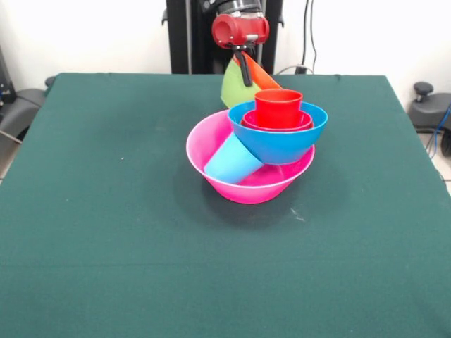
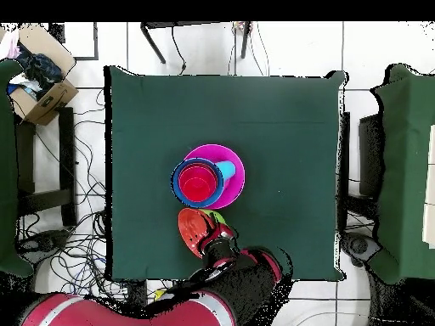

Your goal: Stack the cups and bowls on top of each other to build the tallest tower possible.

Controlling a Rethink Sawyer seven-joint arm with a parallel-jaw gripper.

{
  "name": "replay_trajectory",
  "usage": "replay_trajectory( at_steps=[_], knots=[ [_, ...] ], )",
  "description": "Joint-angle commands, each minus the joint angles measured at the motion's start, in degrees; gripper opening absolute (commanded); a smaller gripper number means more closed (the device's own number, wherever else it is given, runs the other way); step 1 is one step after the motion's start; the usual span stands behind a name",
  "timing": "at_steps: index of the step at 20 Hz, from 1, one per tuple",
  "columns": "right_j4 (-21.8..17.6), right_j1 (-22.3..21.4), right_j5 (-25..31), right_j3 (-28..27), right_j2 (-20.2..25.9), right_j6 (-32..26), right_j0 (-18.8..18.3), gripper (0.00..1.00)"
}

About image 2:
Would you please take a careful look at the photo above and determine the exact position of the large orange bowl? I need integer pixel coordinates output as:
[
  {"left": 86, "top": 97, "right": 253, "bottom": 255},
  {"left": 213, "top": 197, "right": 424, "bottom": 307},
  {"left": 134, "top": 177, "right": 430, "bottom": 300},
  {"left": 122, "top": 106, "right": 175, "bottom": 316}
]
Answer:
[{"left": 177, "top": 207, "right": 213, "bottom": 260}]

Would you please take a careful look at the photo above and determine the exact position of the large pink bowl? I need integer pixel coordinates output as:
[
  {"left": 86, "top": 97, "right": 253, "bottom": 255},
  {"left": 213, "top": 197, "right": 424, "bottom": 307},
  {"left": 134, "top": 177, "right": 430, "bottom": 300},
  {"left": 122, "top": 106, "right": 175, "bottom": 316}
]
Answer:
[{"left": 182, "top": 143, "right": 246, "bottom": 211}]

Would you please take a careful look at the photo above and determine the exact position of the red cup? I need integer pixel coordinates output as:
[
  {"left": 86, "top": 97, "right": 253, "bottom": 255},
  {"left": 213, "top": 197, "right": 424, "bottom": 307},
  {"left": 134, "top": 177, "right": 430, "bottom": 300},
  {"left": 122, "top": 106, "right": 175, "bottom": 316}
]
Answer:
[{"left": 178, "top": 166, "right": 218, "bottom": 204}]

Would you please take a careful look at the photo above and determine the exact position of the blue cup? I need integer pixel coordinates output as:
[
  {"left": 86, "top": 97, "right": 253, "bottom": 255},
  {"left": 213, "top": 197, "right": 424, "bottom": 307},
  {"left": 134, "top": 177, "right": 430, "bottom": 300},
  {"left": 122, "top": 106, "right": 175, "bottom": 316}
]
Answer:
[{"left": 215, "top": 160, "right": 237, "bottom": 182}]

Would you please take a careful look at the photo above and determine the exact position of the large blue bowl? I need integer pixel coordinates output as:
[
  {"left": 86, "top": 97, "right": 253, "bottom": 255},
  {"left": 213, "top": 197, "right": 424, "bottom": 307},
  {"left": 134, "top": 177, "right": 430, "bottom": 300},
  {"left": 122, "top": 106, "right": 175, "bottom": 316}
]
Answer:
[{"left": 171, "top": 157, "right": 226, "bottom": 209}]

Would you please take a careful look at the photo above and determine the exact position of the black power strip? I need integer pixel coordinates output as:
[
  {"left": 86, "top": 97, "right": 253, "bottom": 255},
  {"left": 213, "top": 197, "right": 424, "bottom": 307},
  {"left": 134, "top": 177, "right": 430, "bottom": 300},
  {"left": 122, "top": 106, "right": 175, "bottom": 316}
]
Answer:
[{"left": 127, "top": 279, "right": 149, "bottom": 305}]

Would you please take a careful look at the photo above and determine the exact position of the dark green tablecloth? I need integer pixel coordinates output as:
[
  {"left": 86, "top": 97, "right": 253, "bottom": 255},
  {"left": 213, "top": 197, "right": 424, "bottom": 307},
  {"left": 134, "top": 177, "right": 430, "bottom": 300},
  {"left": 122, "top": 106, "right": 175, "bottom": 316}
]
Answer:
[{"left": 103, "top": 65, "right": 348, "bottom": 283}]

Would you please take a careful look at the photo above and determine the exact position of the black bench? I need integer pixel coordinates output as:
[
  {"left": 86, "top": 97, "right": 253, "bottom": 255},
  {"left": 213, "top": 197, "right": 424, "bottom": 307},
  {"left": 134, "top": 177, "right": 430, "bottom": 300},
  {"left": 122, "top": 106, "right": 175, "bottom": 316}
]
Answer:
[{"left": 14, "top": 106, "right": 78, "bottom": 228}]

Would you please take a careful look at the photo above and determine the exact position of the black box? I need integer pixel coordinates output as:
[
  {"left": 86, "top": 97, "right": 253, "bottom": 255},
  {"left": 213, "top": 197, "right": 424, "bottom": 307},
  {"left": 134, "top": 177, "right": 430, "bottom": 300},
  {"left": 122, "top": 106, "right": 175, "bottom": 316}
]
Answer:
[{"left": 359, "top": 113, "right": 385, "bottom": 198}]

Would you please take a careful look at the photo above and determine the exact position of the green cloth covered table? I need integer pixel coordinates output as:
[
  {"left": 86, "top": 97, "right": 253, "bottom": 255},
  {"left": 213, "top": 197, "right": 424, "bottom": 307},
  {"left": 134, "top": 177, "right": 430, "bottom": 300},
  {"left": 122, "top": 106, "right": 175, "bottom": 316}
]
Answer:
[
  {"left": 368, "top": 63, "right": 435, "bottom": 284},
  {"left": 0, "top": 59, "right": 35, "bottom": 278}
]

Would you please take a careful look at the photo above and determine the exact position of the beige board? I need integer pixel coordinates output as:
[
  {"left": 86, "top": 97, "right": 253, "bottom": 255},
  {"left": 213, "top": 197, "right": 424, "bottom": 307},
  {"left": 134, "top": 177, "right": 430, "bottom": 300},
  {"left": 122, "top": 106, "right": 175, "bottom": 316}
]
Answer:
[{"left": 421, "top": 124, "right": 435, "bottom": 250}]

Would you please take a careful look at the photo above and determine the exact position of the cardboard box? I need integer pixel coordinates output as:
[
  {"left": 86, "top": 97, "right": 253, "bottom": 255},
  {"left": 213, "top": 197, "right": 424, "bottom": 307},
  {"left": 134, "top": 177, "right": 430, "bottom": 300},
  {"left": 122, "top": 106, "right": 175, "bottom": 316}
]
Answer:
[{"left": 7, "top": 22, "right": 80, "bottom": 126}]

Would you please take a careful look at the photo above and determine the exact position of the dark clothes bundle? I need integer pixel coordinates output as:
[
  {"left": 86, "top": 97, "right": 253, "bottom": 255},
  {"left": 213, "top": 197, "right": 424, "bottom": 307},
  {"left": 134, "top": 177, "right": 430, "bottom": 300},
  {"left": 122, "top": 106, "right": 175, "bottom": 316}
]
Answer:
[{"left": 14, "top": 42, "right": 65, "bottom": 100}]

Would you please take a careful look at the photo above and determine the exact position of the tangle of floor cables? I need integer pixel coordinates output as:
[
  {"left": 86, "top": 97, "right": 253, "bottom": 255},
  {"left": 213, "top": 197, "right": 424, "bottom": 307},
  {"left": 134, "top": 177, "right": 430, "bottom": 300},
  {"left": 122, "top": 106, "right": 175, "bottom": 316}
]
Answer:
[{"left": 14, "top": 87, "right": 171, "bottom": 300}]

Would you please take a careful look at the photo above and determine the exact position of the black metal table frame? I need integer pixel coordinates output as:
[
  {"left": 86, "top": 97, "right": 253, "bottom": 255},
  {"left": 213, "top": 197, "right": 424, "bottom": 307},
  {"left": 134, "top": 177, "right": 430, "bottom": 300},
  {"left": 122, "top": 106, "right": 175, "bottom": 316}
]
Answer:
[{"left": 139, "top": 20, "right": 254, "bottom": 65}]

